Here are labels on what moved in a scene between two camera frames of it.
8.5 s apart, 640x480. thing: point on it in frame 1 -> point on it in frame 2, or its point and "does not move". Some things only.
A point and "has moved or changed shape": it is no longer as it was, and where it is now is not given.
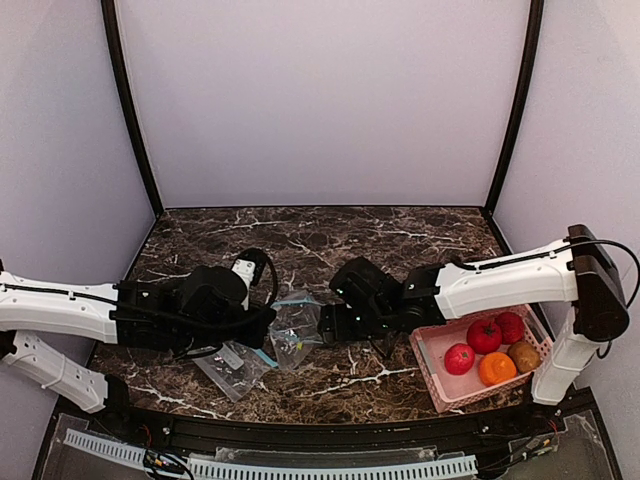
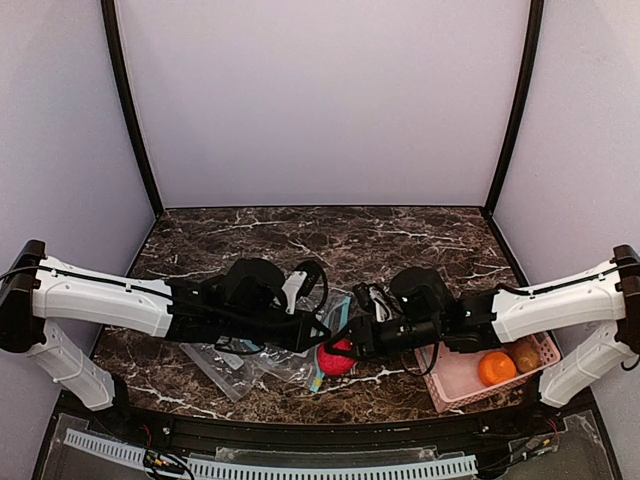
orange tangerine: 497,367 does not move
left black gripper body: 261,327 -> 298,332
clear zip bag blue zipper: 295,330 has moved or changed shape
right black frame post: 526,71 does not move
